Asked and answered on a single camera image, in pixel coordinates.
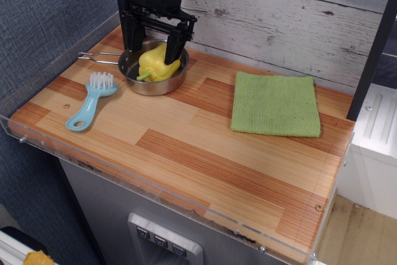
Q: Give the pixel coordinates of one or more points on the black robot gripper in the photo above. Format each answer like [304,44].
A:
[164,16]

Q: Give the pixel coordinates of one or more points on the green towel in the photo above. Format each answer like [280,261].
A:
[283,106]

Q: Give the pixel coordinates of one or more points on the black vertical post right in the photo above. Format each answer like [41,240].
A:
[374,56]

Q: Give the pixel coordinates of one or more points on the yellow toy bell pepper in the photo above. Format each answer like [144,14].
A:
[152,67]

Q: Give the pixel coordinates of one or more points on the silver button panel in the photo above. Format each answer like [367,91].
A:
[156,244]

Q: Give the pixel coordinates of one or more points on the light blue dish brush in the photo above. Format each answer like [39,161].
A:
[99,85]

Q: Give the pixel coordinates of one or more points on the clear acrylic table guard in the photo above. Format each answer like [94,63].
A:
[271,192]

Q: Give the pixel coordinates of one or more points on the grey metal cabinet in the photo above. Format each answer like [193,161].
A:
[106,205]

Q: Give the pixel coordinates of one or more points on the yellow and black object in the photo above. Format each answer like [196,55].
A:
[32,258]

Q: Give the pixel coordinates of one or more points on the small steel pan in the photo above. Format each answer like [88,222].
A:
[128,65]

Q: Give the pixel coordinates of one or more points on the white appliance on right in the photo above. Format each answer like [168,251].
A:
[368,174]

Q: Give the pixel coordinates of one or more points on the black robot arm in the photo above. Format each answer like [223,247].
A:
[164,16]

